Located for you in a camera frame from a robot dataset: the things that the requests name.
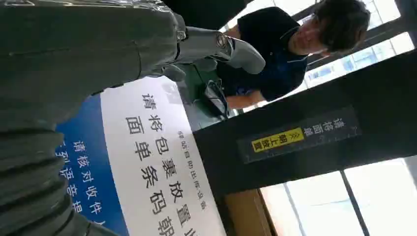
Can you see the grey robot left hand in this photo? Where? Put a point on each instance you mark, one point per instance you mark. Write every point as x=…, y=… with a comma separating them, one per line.
x=81, y=49

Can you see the white and blue printed sign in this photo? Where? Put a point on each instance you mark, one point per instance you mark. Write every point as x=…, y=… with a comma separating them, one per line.
x=146, y=156

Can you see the ribbed grey left arm sleeve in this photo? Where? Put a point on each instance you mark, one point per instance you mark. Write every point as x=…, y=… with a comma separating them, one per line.
x=29, y=182

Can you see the person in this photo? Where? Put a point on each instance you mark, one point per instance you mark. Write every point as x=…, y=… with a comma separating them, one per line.
x=270, y=55

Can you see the black label with yellow sticker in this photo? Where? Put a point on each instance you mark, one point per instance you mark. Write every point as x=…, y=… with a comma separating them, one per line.
x=293, y=138

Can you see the brown cardboard box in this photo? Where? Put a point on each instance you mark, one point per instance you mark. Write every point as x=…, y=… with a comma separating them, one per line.
x=247, y=215

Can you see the black scanner frame beam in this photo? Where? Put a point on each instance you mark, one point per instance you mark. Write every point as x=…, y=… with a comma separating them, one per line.
x=358, y=107

